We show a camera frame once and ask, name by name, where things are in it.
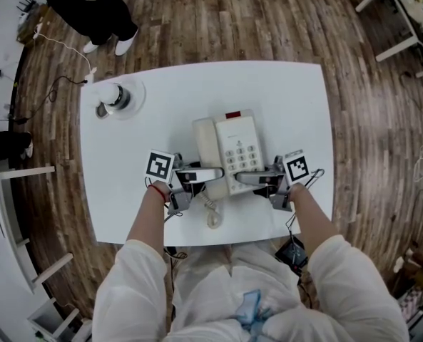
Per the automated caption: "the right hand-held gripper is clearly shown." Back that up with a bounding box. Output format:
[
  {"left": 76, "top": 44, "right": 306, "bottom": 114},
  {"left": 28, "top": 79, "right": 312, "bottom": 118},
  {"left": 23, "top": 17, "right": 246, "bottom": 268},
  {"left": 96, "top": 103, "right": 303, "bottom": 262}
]
[{"left": 231, "top": 149, "right": 310, "bottom": 212}]

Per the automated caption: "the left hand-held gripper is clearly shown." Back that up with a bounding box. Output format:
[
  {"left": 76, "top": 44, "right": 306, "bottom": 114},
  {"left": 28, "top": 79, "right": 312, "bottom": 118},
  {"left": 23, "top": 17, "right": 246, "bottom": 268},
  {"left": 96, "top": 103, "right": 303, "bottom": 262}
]
[{"left": 146, "top": 149, "right": 225, "bottom": 216}]

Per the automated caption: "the beige desk telephone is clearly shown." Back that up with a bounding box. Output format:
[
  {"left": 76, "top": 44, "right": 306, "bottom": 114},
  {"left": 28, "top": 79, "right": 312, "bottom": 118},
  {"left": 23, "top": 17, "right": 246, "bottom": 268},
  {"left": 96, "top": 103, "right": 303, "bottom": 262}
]
[{"left": 191, "top": 108, "right": 269, "bottom": 229}]

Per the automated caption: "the person's right forearm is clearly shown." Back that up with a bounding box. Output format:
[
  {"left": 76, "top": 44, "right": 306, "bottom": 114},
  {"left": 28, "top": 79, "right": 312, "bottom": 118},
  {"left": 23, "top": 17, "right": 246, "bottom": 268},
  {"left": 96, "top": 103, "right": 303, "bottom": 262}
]
[{"left": 289, "top": 183, "right": 340, "bottom": 259}]

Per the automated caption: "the person's left forearm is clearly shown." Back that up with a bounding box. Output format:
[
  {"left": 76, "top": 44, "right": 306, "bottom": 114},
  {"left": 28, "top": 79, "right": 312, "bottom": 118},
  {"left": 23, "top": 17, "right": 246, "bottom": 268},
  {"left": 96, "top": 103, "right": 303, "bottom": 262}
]
[{"left": 125, "top": 180, "right": 171, "bottom": 245}]

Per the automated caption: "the white work table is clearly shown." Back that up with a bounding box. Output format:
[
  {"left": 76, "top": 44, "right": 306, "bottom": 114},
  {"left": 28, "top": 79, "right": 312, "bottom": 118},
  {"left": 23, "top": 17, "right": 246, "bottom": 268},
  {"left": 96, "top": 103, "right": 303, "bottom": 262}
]
[{"left": 79, "top": 61, "right": 335, "bottom": 247}]

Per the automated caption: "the black battery pack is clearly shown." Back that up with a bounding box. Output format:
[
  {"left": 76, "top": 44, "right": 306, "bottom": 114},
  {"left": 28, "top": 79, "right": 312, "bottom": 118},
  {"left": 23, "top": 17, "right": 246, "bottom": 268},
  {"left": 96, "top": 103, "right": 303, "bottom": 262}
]
[{"left": 275, "top": 237, "right": 310, "bottom": 274}]

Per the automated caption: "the white lamp on clear base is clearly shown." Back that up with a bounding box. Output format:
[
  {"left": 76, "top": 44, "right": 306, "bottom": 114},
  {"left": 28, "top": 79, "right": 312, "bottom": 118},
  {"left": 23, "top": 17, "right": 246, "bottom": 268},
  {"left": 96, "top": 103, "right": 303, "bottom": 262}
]
[{"left": 95, "top": 76, "right": 147, "bottom": 120}]

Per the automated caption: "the person's white smock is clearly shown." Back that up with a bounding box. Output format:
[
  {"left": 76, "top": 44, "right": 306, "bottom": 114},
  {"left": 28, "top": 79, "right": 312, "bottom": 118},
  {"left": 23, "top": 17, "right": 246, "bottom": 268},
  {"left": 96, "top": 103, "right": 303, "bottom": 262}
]
[{"left": 91, "top": 234, "right": 410, "bottom": 342}]

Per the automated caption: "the light blue ribbon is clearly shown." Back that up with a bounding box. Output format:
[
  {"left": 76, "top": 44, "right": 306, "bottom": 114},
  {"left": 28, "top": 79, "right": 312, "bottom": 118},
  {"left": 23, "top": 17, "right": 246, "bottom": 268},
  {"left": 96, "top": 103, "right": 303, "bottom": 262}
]
[{"left": 234, "top": 289, "right": 273, "bottom": 334}]

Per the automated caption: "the dark-top table with white legs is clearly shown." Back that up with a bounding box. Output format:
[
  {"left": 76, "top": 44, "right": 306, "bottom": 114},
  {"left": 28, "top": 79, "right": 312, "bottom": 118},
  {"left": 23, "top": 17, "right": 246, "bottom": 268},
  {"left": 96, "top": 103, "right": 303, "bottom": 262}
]
[{"left": 355, "top": 0, "right": 423, "bottom": 78}]

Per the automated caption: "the white side table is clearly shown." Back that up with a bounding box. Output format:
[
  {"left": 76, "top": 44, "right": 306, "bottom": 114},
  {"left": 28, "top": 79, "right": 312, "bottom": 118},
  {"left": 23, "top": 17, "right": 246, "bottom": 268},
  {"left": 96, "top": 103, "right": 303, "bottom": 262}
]
[{"left": 0, "top": 165, "right": 73, "bottom": 296}]

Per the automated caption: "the brown cardboard box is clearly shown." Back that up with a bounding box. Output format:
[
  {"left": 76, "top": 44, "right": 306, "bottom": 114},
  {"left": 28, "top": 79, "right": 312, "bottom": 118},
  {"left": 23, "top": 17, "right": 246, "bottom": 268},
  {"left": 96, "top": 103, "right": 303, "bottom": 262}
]
[{"left": 16, "top": 5, "right": 51, "bottom": 45}]

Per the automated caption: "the tan cardboard box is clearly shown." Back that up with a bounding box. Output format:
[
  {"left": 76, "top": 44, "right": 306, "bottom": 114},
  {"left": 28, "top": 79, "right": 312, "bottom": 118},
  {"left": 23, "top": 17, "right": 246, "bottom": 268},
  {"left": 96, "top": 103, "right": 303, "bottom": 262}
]
[{"left": 398, "top": 0, "right": 423, "bottom": 28}]

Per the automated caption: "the red string bracelet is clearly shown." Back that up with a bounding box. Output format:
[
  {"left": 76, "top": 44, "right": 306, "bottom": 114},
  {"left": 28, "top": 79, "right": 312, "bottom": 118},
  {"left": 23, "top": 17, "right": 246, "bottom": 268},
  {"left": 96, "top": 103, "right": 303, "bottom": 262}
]
[{"left": 147, "top": 185, "right": 170, "bottom": 203}]

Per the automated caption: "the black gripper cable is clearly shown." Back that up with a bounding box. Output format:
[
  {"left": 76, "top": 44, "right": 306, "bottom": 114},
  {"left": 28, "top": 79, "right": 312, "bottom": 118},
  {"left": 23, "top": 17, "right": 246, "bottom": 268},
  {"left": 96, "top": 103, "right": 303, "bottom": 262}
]
[{"left": 285, "top": 168, "right": 325, "bottom": 242}]

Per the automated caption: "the thin black cable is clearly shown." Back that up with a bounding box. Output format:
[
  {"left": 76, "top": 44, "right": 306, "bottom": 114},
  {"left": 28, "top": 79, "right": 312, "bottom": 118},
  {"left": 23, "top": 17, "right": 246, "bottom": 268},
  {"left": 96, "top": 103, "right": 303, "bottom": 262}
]
[{"left": 7, "top": 74, "right": 90, "bottom": 125}]

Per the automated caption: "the thin white cable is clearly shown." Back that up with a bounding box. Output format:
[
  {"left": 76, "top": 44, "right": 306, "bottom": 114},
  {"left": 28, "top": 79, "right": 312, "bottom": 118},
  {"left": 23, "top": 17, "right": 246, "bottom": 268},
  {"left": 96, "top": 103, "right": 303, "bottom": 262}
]
[{"left": 34, "top": 29, "right": 93, "bottom": 73}]

